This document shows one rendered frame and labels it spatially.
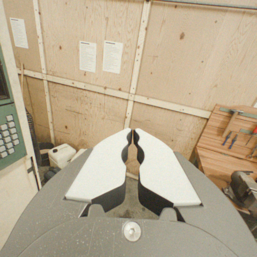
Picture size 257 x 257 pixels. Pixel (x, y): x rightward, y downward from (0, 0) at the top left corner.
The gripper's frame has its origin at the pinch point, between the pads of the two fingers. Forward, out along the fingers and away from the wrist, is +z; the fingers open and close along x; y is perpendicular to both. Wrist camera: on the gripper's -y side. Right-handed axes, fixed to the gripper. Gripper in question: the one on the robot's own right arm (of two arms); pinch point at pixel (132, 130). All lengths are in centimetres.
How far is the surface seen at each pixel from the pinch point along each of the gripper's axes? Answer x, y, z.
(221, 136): 94, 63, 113
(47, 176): -98, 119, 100
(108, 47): -28, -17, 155
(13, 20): -146, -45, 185
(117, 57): -19, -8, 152
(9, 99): -59, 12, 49
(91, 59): -48, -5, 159
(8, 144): -63, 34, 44
